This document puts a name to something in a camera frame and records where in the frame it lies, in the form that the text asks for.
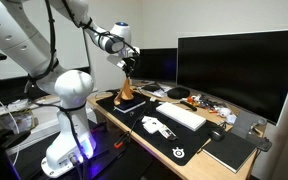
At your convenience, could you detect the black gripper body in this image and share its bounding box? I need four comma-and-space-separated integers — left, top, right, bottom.
121, 54, 142, 70

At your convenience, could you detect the orange cloth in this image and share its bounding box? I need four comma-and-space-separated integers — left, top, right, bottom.
113, 77, 135, 107

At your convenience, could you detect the black book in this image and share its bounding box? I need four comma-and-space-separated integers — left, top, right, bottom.
112, 94, 148, 115

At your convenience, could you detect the black device on papers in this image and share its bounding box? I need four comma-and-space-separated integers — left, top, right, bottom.
143, 84, 162, 93

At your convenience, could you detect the small black monitor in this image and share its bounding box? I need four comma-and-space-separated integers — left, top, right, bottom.
130, 47, 179, 83

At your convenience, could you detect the small white card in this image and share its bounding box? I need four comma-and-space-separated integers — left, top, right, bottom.
141, 115, 154, 124

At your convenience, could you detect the black oval case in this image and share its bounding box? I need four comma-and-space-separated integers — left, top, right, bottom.
166, 86, 191, 100

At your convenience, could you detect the black stick remote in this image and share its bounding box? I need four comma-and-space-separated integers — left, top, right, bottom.
179, 100, 199, 112

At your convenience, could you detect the white keyboard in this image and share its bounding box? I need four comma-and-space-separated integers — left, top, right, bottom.
155, 101, 208, 133

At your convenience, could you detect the black and white remote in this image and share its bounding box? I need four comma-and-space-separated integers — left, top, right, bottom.
157, 125, 179, 143

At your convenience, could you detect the pile of small colourful items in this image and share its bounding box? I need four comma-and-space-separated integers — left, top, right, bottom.
186, 93, 219, 115

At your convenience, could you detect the black desk mat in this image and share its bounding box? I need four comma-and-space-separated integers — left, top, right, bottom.
95, 90, 224, 167

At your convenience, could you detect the black perforated robot table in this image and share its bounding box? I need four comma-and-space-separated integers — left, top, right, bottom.
9, 119, 153, 180

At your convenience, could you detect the white round figurine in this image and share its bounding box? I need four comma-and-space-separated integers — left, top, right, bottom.
218, 106, 239, 125

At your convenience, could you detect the black computer mouse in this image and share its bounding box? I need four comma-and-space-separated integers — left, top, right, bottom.
208, 127, 226, 143

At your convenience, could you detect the large black monitor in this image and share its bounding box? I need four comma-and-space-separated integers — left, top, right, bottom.
176, 29, 288, 126

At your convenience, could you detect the wooden desk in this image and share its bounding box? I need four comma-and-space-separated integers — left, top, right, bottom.
86, 79, 269, 180

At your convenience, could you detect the cluttered low shelf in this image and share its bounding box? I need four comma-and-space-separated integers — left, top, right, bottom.
0, 97, 39, 135

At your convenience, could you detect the grey monitor stand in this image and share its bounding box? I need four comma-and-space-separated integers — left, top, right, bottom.
230, 109, 269, 140

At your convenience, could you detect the black flat notebook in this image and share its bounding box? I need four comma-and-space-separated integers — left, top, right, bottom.
201, 131, 259, 175

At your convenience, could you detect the black stand base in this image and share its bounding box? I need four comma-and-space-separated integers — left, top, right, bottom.
246, 134, 274, 154

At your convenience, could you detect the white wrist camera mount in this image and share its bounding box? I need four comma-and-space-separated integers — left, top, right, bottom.
106, 54, 129, 70

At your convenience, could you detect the orange handled clamp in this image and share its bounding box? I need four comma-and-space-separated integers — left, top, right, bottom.
113, 131, 132, 150

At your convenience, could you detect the black cable bundle on arm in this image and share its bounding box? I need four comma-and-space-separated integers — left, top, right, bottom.
23, 0, 141, 171

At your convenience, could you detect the white hanging cable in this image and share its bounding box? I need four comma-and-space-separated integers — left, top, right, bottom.
0, 77, 22, 168

